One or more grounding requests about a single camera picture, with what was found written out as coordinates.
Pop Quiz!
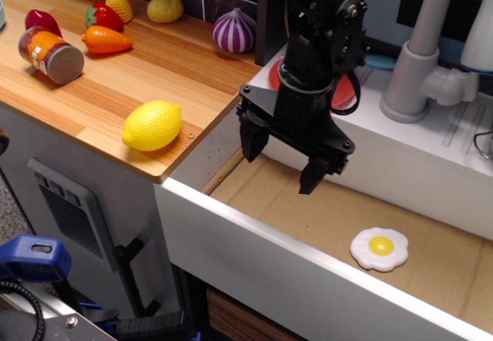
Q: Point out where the black oven door handle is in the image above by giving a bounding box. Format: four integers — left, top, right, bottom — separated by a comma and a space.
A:
112, 238, 160, 318

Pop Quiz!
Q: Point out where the yellow toy potato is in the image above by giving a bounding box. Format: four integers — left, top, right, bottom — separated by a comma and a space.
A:
146, 0, 184, 24

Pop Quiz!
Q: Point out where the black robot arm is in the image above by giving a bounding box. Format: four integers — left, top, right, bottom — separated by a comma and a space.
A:
237, 0, 368, 195

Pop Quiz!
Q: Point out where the purple striped toy onion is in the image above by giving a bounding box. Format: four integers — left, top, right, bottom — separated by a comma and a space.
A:
213, 8, 257, 53

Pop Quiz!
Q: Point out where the white bottle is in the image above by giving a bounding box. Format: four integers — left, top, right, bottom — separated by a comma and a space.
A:
461, 0, 492, 75

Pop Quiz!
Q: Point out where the yellow toy corn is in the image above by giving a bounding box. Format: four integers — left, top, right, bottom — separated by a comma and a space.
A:
106, 0, 134, 24

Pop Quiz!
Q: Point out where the orange labelled toy can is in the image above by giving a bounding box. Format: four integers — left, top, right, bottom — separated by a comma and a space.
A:
18, 26, 85, 85

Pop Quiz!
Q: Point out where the black braided cable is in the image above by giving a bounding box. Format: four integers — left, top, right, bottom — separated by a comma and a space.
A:
0, 281, 45, 341

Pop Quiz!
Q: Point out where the red toy strawberry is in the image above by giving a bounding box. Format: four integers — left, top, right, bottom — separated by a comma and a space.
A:
85, 2, 124, 31

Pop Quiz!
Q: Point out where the grey toy oven door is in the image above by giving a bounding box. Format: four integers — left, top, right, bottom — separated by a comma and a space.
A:
26, 158, 120, 272

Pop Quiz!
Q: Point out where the red plastic plate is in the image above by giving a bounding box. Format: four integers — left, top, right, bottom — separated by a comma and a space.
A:
268, 59, 356, 111

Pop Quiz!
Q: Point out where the yellow toy lemon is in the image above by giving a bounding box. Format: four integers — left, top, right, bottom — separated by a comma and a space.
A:
122, 100, 182, 152

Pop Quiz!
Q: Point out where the grey spatula blue handle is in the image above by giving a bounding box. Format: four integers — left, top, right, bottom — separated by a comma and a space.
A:
365, 54, 397, 71

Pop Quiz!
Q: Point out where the orange toy carrot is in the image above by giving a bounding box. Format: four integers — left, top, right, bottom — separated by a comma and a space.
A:
81, 25, 133, 54

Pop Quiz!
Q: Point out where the blue clamp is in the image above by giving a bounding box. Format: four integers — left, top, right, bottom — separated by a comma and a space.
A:
1, 234, 72, 282

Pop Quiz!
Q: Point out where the red toy pepper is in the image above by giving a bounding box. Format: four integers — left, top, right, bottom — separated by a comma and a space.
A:
25, 9, 62, 38

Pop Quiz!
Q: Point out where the grey toy faucet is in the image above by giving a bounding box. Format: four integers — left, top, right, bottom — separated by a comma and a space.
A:
380, 0, 479, 123

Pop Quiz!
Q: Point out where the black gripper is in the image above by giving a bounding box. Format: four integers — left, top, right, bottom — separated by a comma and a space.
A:
237, 84, 355, 195

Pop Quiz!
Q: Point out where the toy fried egg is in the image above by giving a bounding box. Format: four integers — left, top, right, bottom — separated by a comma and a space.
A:
350, 227, 409, 272

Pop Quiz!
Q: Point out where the metal whisk wire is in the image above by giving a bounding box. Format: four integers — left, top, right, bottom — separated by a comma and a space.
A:
473, 131, 493, 160

